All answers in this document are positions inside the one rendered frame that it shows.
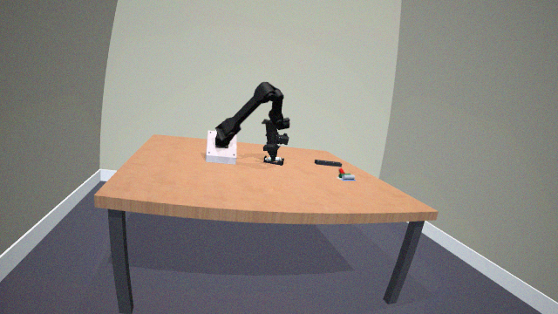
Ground black battery holder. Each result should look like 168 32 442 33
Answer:
263 156 284 166

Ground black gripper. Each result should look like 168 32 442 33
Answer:
263 131 280 161

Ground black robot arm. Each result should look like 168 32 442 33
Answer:
215 82 290 148

